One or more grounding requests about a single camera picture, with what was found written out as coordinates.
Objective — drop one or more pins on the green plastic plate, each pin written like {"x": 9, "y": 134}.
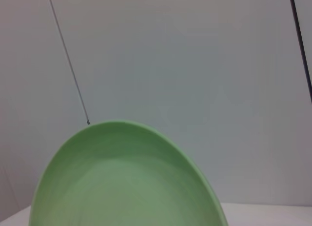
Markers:
{"x": 131, "y": 182}

